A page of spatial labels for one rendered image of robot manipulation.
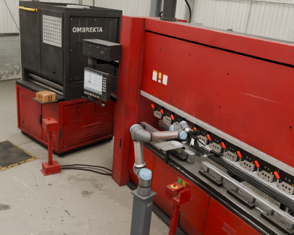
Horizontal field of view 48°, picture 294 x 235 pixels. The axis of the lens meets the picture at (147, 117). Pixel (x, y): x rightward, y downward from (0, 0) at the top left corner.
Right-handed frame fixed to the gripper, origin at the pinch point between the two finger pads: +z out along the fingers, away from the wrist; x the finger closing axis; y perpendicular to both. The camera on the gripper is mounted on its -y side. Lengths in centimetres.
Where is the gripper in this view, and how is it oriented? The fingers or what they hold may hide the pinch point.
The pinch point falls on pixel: (199, 145)
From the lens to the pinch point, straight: 309.8
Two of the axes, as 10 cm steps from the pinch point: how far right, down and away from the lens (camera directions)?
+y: -4.1, 7.8, 4.6
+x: -8.4, -1.3, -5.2
